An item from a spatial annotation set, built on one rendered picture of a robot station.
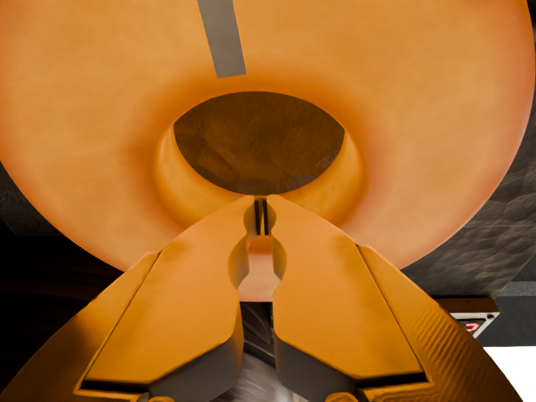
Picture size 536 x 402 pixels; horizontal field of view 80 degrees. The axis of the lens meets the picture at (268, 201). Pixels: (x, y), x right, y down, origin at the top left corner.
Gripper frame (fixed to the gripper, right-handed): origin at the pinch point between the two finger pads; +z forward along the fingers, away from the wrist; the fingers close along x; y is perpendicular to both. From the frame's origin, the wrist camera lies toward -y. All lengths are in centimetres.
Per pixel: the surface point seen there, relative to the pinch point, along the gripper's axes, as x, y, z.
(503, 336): 472, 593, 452
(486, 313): 24.7, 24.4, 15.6
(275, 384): -0.1, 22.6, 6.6
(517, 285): 362, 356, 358
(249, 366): -2.2, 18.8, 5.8
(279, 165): 0.8, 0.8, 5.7
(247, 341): -2.2, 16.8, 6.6
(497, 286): 25.8, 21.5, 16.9
